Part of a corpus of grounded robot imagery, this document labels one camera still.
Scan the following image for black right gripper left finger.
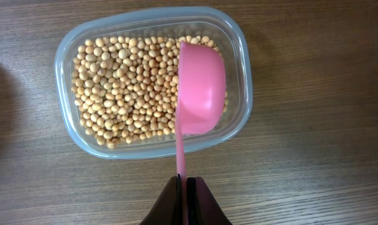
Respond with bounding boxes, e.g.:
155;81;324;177
140;175;182;225

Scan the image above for soybeans in container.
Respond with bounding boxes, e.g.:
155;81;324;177
71;36;219;149

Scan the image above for clear plastic container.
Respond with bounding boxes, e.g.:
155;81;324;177
54;6;253;159

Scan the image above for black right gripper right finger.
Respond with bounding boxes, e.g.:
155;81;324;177
186;177;232;225

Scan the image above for pink measuring scoop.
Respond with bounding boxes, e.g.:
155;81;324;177
175;42;226;224

